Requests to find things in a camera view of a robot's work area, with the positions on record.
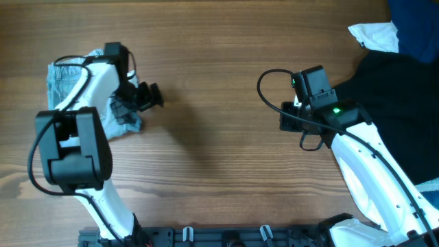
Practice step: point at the white garment top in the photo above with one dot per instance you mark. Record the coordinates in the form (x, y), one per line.
(376, 36)

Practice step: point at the blue garment bottom right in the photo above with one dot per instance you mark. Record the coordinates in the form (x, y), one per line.
(432, 197)

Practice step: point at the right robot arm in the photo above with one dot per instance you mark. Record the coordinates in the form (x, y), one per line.
(400, 214)

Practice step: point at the dark blue garment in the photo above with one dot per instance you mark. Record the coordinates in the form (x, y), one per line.
(416, 22)

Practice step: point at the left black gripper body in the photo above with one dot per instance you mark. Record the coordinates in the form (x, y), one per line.
(139, 96)

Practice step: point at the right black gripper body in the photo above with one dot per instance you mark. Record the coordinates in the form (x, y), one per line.
(289, 123)

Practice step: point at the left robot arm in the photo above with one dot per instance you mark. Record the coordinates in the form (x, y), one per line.
(74, 148)

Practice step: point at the white red garment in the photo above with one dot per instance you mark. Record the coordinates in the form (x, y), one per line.
(363, 202)

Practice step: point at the light blue denim shorts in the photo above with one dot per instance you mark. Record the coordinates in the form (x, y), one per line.
(67, 76)

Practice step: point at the black garment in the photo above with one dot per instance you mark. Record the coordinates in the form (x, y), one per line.
(401, 95)

